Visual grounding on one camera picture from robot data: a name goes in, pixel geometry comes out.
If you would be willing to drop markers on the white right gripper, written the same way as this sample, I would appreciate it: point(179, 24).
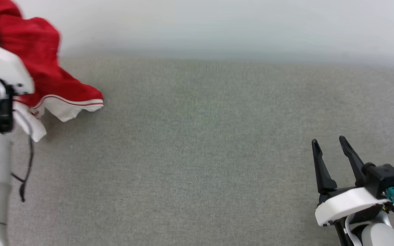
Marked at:
point(347, 203)

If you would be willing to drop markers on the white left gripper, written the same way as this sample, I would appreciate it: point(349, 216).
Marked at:
point(3, 65)

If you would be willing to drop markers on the red and white jersey garment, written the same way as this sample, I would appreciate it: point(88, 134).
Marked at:
point(41, 51)

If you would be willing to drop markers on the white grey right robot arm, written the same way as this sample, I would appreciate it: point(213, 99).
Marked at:
point(378, 234)

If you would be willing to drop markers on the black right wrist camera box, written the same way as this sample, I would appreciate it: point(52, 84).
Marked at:
point(384, 179)

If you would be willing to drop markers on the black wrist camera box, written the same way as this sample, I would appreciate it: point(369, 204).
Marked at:
point(2, 109)
point(384, 179)

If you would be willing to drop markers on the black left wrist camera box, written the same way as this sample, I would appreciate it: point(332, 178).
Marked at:
point(2, 109)

